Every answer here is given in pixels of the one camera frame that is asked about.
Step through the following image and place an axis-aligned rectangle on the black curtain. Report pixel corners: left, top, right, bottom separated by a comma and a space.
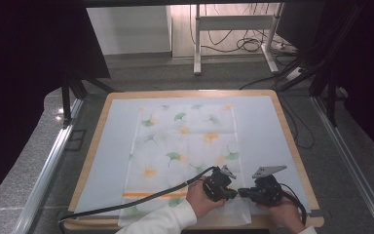
320, 0, 374, 165
0, 0, 112, 213

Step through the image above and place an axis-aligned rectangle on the white power strip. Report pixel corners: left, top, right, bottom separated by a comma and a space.
285, 66, 307, 82

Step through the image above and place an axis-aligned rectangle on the white metal desk frame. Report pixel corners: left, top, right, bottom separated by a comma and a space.
192, 3, 285, 77

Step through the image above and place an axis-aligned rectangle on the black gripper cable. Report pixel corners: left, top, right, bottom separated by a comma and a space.
280, 182, 308, 226
57, 165, 221, 227

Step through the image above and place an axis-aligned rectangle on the black cable bundle on floor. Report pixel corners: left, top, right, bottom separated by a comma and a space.
189, 3, 298, 56

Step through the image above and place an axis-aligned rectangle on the dark floor socket plate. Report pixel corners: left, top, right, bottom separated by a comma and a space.
64, 129, 88, 152

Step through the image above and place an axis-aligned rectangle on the person's right hand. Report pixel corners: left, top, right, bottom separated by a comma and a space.
256, 190, 304, 234

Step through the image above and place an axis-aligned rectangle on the white cabinet panel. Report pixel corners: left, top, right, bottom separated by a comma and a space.
85, 5, 173, 57

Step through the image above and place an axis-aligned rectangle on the person's left hand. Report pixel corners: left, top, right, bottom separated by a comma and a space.
185, 175, 227, 219

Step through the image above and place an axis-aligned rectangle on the aluminium rail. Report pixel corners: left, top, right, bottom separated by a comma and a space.
311, 95, 374, 234
12, 97, 85, 234

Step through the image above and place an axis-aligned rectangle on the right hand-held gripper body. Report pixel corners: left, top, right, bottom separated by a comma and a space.
246, 164, 288, 207

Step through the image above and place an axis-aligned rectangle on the long black floor cable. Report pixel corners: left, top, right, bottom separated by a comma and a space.
239, 73, 317, 150

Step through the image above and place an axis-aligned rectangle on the white leaf-print cloth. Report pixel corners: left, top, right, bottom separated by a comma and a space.
118, 103, 253, 228

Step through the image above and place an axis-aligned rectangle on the black metal stand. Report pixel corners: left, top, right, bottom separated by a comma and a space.
276, 3, 366, 129
60, 62, 120, 129

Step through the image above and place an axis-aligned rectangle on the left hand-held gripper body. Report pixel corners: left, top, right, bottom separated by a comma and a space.
202, 164, 239, 203

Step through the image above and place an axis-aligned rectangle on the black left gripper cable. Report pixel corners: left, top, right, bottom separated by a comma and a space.
57, 165, 221, 227

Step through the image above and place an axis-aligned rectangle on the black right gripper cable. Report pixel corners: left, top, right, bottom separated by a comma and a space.
280, 182, 308, 226

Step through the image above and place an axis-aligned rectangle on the white table mat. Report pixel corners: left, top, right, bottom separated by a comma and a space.
73, 95, 313, 217

